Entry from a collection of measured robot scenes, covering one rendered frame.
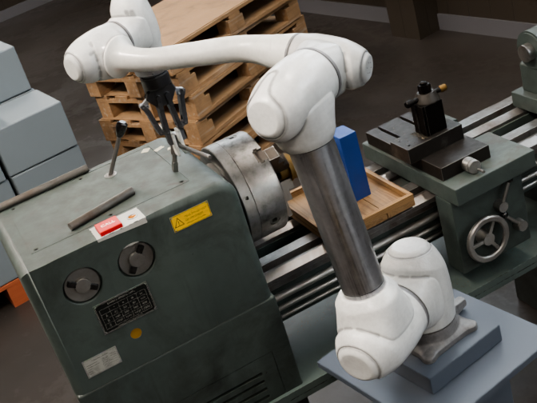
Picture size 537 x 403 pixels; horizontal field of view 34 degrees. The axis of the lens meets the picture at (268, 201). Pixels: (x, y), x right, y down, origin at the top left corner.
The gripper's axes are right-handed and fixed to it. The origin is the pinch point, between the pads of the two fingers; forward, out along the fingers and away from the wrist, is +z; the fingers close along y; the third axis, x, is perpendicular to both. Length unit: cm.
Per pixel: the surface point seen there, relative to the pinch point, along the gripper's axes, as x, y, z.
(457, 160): -11, 77, 38
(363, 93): 276, 195, 135
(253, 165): 0.5, 18.5, 16.2
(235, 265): -14.0, 0.3, 34.0
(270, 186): -3.0, 20.2, 22.5
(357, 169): 8, 53, 36
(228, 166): 2.8, 12.0, 14.1
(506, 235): -18, 84, 66
